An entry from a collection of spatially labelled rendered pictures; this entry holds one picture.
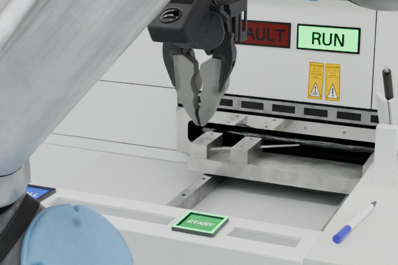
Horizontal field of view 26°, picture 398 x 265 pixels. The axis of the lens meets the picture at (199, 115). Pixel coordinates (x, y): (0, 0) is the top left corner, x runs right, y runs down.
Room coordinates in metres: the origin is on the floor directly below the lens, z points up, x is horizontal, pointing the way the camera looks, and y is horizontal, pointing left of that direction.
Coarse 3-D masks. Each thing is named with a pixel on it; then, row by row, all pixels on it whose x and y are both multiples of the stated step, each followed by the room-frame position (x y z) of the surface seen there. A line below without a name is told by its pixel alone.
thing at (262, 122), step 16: (176, 112) 1.65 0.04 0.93; (224, 112) 1.61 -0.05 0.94; (240, 112) 1.61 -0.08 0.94; (176, 128) 1.65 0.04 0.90; (272, 128) 1.57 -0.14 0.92; (288, 128) 1.56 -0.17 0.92; (304, 128) 1.55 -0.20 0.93; (320, 128) 1.53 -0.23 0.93; (336, 128) 1.52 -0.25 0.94; (352, 128) 1.51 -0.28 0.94; (368, 128) 1.50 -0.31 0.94; (176, 144) 1.65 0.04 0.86; (224, 144) 1.62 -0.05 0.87; (336, 160) 1.52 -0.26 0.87; (352, 160) 1.52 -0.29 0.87
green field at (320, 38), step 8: (304, 32) 1.56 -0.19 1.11; (312, 32) 1.55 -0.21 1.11; (320, 32) 1.55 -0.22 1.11; (328, 32) 1.54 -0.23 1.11; (336, 32) 1.54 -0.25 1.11; (344, 32) 1.53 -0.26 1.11; (352, 32) 1.52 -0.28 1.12; (304, 40) 1.56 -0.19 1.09; (312, 40) 1.55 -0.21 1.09; (320, 40) 1.55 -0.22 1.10; (328, 40) 1.54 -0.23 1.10; (336, 40) 1.53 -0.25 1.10; (344, 40) 1.53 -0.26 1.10; (352, 40) 1.52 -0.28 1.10; (312, 48) 1.55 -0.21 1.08; (320, 48) 1.55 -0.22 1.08; (328, 48) 1.54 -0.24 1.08; (336, 48) 1.53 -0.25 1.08; (344, 48) 1.53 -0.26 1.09; (352, 48) 1.52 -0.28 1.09
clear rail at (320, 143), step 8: (208, 128) 1.64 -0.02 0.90; (224, 128) 1.63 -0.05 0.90; (232, 136) 1.62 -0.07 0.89; (240, 136) 1.61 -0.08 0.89; (248, 136) 1.60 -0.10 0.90; (256, 136) 1.59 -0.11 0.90; (264, 136) 1.59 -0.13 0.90; (272, 136) 1.58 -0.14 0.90; (280, 136) 1.58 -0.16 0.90; (304, 144) 1.56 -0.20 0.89; (312, 144) 1.55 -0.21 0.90; (320, 144) 1.54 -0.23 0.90; (328, 144) 1.54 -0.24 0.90; (336, 144) 1.53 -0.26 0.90; (344, 144) 1.53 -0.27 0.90; (352, 144) 1.53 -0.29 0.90; (360, 152) 1.51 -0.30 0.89; (368, 152) 1.51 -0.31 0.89
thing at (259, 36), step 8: (248, 24) 1.60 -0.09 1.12; (256, 24) 1.60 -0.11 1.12; (264, 24) 1.59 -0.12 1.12; (272, 24) 1.58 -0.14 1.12; (280, 24) 1.58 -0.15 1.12; (248, 32) 1.60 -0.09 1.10; (256, 32) 1.60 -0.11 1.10; (264, 32) 1.59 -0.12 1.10; (272, 32) 1.58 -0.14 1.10; (280, 32) 1.58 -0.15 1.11; (248, 40) 1.60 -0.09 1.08; (256, 40) 1.60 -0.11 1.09; (264, 40) 1.59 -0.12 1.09; (272, 40) 1.58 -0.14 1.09; (280, 40) 1.58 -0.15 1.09
